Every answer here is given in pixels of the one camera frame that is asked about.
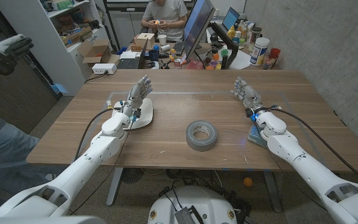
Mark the black computer monitor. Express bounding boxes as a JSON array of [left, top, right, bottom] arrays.
[[182, 0, 216, 62]]

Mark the open laptop blue screen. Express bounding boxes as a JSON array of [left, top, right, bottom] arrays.
[[221, 7, 241, 32]]

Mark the black open laptop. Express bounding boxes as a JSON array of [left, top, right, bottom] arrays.
[[116, 39, 149, 70]]

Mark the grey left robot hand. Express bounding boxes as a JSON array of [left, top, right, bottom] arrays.
[[121, 74, 154, 118]]

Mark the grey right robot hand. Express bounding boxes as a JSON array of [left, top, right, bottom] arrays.
[[230, 76, 267, 116]]

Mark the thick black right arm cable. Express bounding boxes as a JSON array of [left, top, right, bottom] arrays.
[[270, 106, 358, 189]]

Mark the seated person grey t-shirt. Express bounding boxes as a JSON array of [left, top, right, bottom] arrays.
[[140, 0, 188, 43]]

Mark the small cardboard box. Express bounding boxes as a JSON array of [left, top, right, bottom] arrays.
[[134, 32, 156, 50]]

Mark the black power strip cable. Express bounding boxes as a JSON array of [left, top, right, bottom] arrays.
[[84, 72, 108, 85]]

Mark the grey power adapter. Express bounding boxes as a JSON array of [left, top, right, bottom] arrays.
[[174, 207, 198, 224]]

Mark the white power strip box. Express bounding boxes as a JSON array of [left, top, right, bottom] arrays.
[[91, 63, 117, 75]]

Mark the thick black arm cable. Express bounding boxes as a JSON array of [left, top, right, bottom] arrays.
[[74, 107, 114, 162], [270, 106, 358, 189]]

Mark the large open cardboard box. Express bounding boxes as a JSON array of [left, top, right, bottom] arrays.
[[76, 39, 121, 66]]

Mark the white canister blue label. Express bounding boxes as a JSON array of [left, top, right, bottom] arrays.
[[249, 37, 270, 67]]

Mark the black keyboard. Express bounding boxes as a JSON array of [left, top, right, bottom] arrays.
[[173, 40, 186, 57]]

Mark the white paper plate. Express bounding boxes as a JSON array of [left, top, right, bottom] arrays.
[[112, 98, 154, 130]]

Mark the grey duct tape roll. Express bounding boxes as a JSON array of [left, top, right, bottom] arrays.
[[185, 120, 218, 152]]

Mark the grey table leg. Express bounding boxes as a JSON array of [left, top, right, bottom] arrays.
[[263, 170, 283, 213], [106, 167, 124, 207]]

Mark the dark jar black lid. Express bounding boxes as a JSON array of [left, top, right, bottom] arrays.
[[252, 27, 262, 47]]

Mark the black and white glove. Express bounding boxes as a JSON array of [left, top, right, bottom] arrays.
[[0, 27, 34, 75]]

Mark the standing person in jeans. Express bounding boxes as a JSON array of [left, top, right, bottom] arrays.
[[0, 63, 58, 215]]

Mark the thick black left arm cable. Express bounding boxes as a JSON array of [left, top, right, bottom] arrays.
[[74, 107, 114, 162]]

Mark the white robot torso base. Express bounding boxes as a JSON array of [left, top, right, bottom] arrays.
[[147, 185, 238, 224]]

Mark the white shelf unit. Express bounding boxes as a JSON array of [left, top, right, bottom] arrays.
[[0, 0, 111, 96]]

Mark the round floor fan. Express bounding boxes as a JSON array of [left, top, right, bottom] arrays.
[[121, 168, 145, 184]]

